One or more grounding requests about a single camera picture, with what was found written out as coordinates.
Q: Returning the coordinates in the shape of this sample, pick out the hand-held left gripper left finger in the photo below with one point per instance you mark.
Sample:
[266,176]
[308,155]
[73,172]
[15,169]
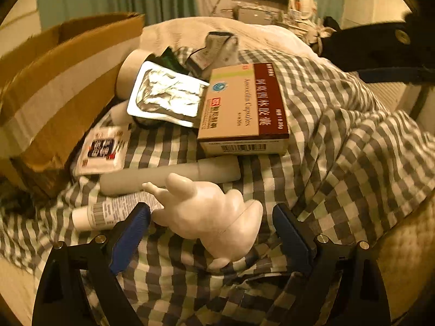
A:
[131,234]

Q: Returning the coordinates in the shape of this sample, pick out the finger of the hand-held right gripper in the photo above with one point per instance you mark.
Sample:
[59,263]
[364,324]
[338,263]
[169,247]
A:
[390,74]
[420,105]

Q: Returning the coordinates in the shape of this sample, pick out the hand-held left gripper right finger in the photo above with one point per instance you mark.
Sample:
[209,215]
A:
[292,237]

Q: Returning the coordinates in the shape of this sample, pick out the white hand-shaped figure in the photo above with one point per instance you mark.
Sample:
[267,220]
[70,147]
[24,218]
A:
[204,214]

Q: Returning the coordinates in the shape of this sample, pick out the brown cardboard box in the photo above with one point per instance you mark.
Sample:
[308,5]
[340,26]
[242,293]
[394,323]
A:
[51,85]

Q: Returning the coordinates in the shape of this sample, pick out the white printed packet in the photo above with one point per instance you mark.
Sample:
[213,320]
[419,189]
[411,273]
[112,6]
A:
[217,49]

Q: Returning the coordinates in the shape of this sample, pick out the small white barcode tube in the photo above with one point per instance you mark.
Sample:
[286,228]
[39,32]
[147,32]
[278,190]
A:
[108,210]

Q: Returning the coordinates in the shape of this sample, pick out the white cylindrical tube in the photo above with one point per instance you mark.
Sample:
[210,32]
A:
[153,176]

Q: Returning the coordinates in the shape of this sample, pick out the grey checked cloth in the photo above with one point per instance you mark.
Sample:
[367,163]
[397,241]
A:
[340,142]

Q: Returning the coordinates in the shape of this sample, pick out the white printed sachet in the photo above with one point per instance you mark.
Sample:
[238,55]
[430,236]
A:
[102,149]

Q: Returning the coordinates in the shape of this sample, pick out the beige bed sheet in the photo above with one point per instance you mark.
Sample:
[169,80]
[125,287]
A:
[407,251]

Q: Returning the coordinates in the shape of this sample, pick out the small white bottle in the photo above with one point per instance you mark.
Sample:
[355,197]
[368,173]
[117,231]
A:
[119,112]

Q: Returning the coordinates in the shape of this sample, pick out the white textured blanket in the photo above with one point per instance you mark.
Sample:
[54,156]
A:
[265,37]

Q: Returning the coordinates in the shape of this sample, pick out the beige and maroon medicine box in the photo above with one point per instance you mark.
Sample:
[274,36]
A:
[238,115]

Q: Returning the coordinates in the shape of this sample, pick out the cluttered desk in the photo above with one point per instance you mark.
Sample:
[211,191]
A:
[268,15]

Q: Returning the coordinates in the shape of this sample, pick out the silver foil blister pack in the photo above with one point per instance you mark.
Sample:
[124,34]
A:
[163,95]

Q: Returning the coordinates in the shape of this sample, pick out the white tape roll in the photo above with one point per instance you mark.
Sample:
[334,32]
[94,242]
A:
[131,71]

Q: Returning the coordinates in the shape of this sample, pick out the green packet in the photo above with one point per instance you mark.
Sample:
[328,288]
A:
[170,60]

